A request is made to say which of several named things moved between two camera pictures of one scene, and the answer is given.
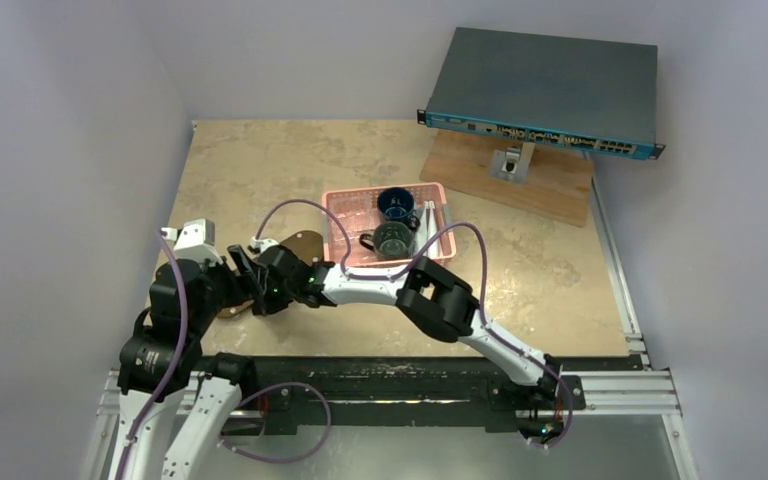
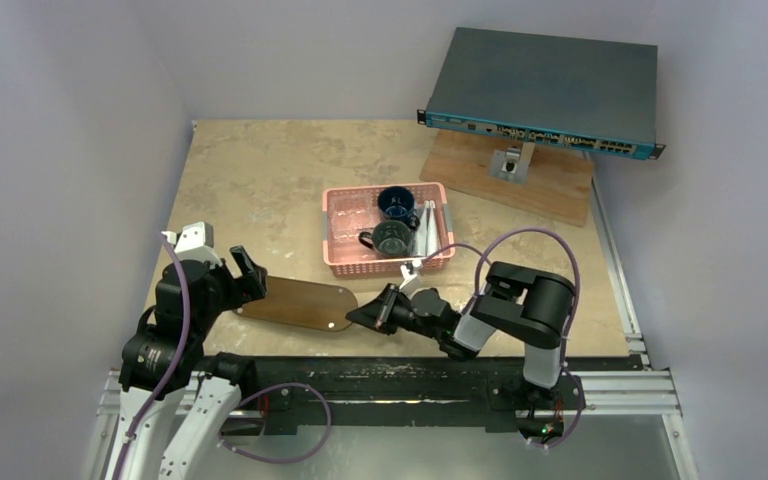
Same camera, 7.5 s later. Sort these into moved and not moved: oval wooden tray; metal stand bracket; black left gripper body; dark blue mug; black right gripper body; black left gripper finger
Moved: oval wooden tray; black right gripper body
Not moved: black left gripper body; dark blue mug; black left gripper finger; metal stand bracket
